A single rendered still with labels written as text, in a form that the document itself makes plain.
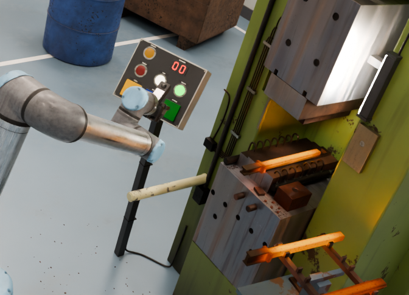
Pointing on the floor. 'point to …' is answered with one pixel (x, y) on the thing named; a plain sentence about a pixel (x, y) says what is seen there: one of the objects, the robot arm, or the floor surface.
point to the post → (135, 201)
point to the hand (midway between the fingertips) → (165, 106)
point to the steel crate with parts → (188, 10)
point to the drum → (83, 24)
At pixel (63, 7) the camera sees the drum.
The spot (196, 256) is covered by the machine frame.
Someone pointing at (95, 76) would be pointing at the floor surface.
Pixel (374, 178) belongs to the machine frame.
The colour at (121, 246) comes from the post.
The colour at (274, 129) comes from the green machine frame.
